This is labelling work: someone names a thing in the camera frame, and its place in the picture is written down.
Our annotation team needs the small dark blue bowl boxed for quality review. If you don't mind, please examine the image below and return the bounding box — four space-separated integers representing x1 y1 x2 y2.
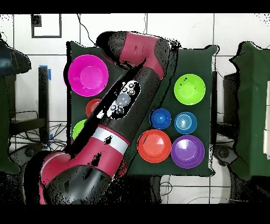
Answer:
149 108 172 130

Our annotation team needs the large orange bowl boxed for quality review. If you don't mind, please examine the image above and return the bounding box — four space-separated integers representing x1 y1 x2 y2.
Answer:
137 129 172 164

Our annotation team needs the large green bowl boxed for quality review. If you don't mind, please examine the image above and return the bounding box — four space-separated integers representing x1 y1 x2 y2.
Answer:
173 73 206 106
72 119 88 141

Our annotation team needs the purple bowl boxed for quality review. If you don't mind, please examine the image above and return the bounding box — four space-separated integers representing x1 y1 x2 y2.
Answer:
170 134 205 169

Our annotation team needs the light blue translucent bowl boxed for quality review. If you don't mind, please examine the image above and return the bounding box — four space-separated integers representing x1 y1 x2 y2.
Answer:
174 111 198 135

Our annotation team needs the large pink bowl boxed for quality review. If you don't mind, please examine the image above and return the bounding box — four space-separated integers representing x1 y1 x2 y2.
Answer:
67 54 109 97

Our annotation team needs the dark green table cloth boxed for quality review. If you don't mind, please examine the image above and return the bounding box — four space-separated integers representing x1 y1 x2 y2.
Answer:
66 41 218 177

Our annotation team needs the blue tape strip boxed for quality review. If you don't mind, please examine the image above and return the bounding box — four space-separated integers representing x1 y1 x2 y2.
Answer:
39 64 52 81

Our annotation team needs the black office chair base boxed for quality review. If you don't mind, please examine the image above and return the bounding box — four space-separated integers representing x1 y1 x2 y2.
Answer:
213 144 239 167
9 143 45 170

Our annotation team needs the green cloth side table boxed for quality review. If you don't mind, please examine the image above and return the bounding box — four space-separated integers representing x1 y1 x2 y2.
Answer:
229 41 270 180
0 73 21 175

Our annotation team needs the person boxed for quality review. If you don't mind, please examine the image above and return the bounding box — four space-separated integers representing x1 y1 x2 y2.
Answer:
0 33 32 77

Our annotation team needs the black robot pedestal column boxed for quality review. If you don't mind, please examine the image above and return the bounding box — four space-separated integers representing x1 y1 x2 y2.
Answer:
126 175 163 204

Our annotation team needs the tangle of floor cables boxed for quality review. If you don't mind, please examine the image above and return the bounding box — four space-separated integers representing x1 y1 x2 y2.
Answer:
10 109 72 153

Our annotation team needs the black floor cable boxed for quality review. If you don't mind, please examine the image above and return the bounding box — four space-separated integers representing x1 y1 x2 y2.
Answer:
76 14 98 46

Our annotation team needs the black floor frame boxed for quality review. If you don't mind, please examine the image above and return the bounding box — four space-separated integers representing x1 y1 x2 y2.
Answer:
31 14 62 39

